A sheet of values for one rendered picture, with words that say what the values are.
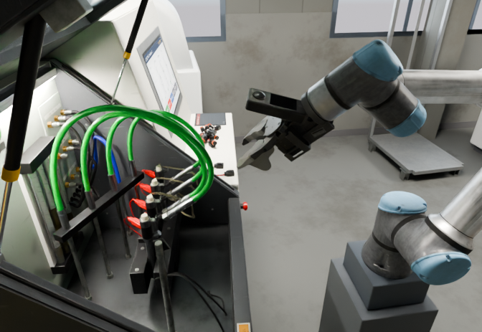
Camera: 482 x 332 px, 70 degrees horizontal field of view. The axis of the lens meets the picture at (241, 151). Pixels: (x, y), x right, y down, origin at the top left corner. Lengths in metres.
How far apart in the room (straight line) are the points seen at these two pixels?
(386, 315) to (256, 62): 2.70
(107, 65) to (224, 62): 2.33
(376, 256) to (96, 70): 0.99
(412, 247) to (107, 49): 0.98
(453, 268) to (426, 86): 0.42
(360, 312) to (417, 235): 0.32
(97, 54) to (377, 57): 0.81
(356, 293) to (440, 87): 0.66
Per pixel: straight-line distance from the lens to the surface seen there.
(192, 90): 2.48
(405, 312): 1.21
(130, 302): 1.13
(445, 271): 0.96
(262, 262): 2.34
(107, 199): 1.06
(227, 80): 3.44
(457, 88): 0.90
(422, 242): 0.95
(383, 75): 0.61
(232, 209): 1.20
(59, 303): 0.64
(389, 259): 1.10
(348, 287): 1.21
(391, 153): 3.53
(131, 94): 1.15
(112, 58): 1.13
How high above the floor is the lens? 1.69
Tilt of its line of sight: 29 degrees down
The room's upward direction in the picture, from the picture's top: straight up
